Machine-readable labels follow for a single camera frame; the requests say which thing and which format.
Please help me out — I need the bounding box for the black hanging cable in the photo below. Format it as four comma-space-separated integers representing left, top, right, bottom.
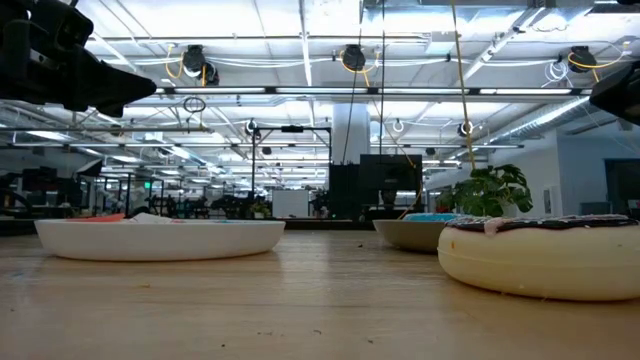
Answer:
379, 0, 387, 156
342, 0, 365, 164

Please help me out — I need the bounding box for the large chocolate iced donut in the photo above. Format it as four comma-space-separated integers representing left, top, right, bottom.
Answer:
437, 213, 640, 302

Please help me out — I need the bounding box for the black ceiling cable reel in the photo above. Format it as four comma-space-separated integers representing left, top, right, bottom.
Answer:
181, 43, 221, 86
568, 45, 599, 75
341, 43, 368, 73

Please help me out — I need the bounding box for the white round plate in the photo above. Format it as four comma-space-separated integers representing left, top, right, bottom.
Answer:
34, 218, 287, 262

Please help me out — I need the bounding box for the black monitor screen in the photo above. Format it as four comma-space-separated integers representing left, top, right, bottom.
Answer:
359, 153, 424, 206

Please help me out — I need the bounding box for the large blue iced donut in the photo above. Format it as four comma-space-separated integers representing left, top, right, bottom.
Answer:
402, 212, 469, 224

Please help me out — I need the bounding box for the green potted plant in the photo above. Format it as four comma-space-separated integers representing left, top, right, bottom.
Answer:
435, 163, 534, 220

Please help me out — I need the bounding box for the yellow hanging cable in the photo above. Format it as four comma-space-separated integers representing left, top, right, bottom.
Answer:
397, 0, 477, 221

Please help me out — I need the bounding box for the white round column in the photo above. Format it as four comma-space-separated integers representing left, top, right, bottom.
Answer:
332, 102, 371, 164

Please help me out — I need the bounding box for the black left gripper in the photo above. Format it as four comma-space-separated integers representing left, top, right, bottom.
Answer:
0, 22, 158, 119

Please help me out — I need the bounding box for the grey round plate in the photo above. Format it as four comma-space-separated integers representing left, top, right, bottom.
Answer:
372, 218, 449, 253

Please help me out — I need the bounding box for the small red sprinkled donut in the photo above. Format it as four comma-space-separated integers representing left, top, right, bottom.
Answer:
67, 213, 126, 224

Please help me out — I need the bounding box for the black metal gantry frame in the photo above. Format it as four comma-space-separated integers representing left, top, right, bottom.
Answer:
251, 125, 333, 201

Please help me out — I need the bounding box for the black equipment cabinet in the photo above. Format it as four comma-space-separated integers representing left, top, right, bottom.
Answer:
328, 163, 361, 220

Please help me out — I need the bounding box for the long ceiling light bar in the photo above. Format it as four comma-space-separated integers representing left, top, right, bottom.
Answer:
124, 85, 594, 96

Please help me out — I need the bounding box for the black metal table frame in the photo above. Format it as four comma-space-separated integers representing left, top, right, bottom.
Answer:
0, 217, 376, 237

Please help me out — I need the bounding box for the white board panel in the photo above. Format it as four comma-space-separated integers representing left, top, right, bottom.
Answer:
272, 189, 310, 219

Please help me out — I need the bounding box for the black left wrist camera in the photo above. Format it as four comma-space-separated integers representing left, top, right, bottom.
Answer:
27, 0, 95, 49

